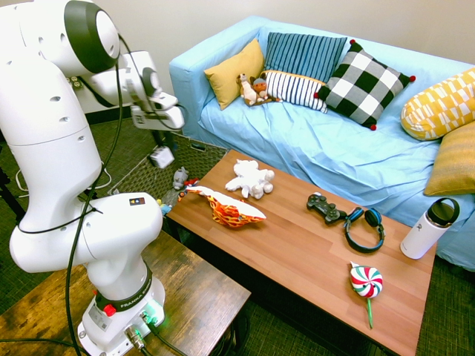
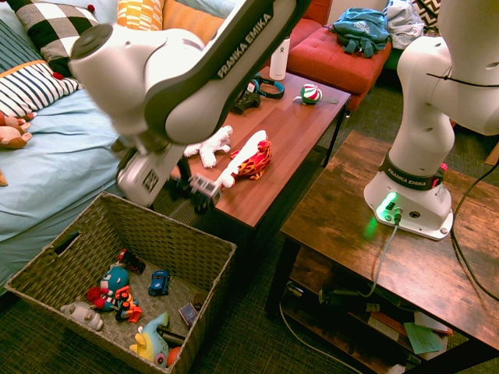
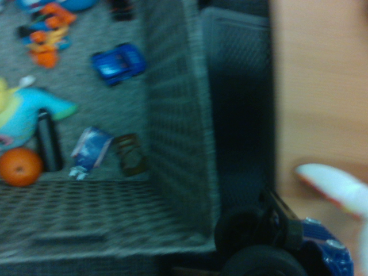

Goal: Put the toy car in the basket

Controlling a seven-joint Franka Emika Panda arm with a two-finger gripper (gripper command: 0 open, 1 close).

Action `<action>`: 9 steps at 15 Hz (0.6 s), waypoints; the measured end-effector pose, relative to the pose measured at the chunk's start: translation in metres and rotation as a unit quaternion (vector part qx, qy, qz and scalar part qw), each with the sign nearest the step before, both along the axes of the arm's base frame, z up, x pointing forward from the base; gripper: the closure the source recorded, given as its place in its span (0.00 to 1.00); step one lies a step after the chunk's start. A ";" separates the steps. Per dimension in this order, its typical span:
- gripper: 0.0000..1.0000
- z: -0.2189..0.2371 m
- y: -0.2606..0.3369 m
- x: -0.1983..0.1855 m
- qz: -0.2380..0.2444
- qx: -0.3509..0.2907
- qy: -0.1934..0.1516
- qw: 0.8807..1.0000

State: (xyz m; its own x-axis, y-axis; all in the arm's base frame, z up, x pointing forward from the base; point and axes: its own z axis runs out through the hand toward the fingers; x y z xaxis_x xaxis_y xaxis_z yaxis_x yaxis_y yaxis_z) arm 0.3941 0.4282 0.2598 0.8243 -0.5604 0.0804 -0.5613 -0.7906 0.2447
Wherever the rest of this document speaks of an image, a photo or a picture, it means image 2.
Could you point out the white water bottle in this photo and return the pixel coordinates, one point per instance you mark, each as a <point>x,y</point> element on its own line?
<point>279,58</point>

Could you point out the red green white striped ball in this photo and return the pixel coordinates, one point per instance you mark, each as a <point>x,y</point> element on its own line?
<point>310,94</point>

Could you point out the blue red hero plush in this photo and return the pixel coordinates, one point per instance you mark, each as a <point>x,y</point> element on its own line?
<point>111,284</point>

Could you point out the teal couch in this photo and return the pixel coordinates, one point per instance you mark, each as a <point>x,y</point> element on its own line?
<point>391,58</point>

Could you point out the teal backpack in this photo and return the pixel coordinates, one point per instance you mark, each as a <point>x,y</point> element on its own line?
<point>360,29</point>

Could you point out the teal paper sheet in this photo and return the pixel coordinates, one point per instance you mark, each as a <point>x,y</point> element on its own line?
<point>423,338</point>

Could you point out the purple card box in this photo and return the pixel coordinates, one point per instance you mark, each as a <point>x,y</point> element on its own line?
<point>189,313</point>

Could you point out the black white chevron pillow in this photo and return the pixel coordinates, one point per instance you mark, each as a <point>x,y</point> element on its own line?
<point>429,11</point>

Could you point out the orange ball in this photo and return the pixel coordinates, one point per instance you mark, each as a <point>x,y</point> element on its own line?
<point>174,356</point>

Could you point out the brown plush toy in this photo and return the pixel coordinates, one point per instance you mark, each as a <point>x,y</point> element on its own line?
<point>11,132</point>

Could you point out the rustic brown wooden table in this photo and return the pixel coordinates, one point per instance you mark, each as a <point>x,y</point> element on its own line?
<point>351,233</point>

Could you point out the pale crumpled cloth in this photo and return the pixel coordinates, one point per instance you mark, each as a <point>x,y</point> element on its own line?
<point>405,25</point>

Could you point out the blue toy car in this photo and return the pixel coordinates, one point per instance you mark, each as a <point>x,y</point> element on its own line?
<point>159,282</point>

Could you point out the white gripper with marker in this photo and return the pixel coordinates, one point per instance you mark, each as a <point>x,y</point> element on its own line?
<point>142,179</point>

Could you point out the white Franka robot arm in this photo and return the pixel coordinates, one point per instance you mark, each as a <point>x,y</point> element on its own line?
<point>175,78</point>

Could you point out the red-brown wooden coffee table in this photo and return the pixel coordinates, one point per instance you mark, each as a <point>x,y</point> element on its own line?
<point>288,132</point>

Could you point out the orange flame plush lizard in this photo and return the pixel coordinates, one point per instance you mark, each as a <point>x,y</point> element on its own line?
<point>253,159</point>

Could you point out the blue and black headphones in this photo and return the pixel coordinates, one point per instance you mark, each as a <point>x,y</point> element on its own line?
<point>273,92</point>

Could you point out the black cylinder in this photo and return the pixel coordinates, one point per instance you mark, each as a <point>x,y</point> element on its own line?
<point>171,337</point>

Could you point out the dark blue striped cushion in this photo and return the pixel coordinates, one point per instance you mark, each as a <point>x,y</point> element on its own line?
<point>13,48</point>

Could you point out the black white checked pillow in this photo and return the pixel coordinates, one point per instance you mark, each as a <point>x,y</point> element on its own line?
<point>50,27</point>

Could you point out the light blue bed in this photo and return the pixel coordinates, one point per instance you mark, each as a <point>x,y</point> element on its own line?
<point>50,156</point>

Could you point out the grey woven basket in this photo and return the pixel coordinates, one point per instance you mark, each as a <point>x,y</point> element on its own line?
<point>163,237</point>

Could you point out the yellow patterned round pillow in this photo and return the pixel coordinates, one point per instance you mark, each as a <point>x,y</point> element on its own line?
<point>140,13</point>

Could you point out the blue yellow plush fish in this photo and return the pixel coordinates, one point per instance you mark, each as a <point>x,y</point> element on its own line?
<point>152,341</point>

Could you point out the navy white striped pillow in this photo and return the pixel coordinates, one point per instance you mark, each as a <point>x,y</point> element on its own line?
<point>31,87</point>

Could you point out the mustard orange pillow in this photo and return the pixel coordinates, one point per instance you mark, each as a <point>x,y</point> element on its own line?
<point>187,19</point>

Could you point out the orange tufted ottoman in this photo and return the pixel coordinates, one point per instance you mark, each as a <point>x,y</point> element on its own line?
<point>335,64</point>

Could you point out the red and black toy car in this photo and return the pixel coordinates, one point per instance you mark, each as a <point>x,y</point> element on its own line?
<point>132,262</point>

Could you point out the white plush unicorn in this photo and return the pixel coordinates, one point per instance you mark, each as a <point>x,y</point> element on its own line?
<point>214,146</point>

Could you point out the white and black toy car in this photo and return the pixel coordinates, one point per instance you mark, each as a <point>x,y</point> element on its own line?
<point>206,189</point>

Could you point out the black game controller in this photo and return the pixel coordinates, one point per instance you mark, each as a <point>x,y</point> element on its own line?
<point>247,103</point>

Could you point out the orange black toy truck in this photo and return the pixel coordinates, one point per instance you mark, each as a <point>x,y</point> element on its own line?
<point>128,305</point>

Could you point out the grey plush hippo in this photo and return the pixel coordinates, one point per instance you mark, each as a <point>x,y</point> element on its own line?
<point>83,315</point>

